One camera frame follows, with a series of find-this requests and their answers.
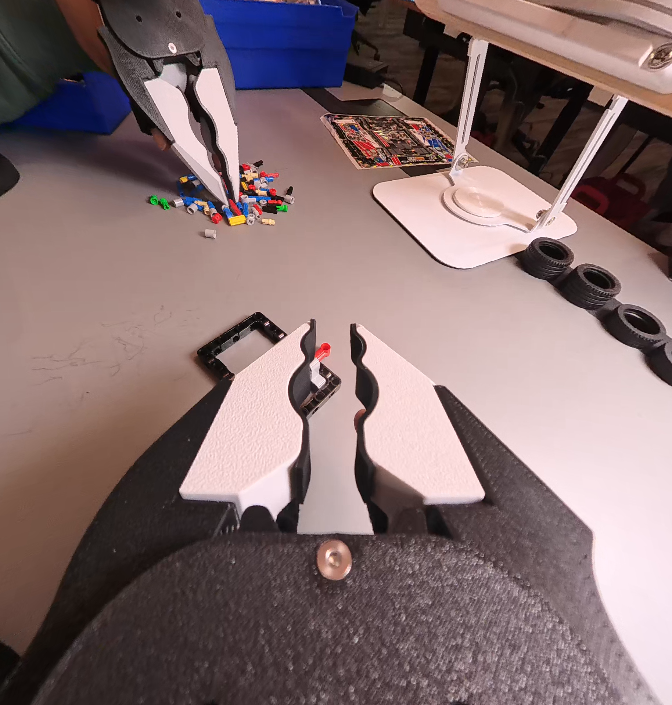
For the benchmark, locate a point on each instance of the white tablet stand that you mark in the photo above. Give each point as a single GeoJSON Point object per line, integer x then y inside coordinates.
{"type": "Point", "coordinates": [424, 220]}

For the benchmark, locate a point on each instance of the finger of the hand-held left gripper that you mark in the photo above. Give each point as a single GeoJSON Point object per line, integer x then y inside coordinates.
{"type": "Point", "coordinates": [173, 107]}
{"type": "Point", "coordinates": [220, 110]}

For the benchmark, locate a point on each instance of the silver tablet device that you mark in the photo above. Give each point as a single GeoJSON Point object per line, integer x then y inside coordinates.
{"type": "Point", "coordinates": [562, 33]}

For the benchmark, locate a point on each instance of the black rubber lego tire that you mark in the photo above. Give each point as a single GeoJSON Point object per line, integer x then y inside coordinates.
{"type": "Point", "coordinates": [584, 294]}
{"type": "Point", "coordinates": [664, 369]}
{"type": "Point", "coordinates": [545, 264]}
{"type": "Point", "coordinates": [625, 333]}

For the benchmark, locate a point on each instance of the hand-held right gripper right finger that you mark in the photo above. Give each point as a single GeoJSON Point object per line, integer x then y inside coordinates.
{"type": "Point", "coordinates": [418, 440]}

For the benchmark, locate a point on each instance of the pile of small lego pieces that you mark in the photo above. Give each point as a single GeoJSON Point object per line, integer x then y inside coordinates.
{"type": "Point", "coordinates": [253, 193]}

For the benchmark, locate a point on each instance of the printed instruction sheet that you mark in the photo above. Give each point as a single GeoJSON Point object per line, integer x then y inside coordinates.
{"type": "Point", "coordinates": [396, 140]}

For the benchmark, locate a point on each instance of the person's green shirt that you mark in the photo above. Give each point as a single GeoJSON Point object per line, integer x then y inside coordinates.
{"type": "Point", "coordinates": [16, 44]}

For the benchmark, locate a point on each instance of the person's left forearm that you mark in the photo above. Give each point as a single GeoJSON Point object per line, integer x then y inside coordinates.
{"type": "Point", "coordinates": [85, 33]}

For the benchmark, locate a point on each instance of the person's right hand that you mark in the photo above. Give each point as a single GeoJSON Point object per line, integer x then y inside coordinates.
{"type": "Point", "coordinates": [361, 417]}

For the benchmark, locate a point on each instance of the black power adapter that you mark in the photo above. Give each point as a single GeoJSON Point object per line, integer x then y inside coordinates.
{"type": "Point", "coordinates": [366, 71]}

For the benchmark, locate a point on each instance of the large blue plastic bin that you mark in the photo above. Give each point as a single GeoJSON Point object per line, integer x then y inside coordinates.
{"type": "Point", "coordinates": [286, 44]}

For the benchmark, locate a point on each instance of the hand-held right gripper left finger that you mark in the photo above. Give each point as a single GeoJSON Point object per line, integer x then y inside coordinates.
{"type": "Point", "coordinates": [247, 429]}

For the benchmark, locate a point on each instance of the black lego frame assembly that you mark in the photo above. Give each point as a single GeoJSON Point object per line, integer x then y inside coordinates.
{"type": "Point", "coordinates": [228, 336]}

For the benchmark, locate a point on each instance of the small blue plastic bin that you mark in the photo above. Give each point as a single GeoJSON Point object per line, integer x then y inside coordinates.
{"type": "Point", "coordinates": [71, 107]}

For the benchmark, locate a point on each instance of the person's left hand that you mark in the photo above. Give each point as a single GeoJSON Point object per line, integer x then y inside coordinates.
{"type": "Point", "coordinates": [160, 142]}

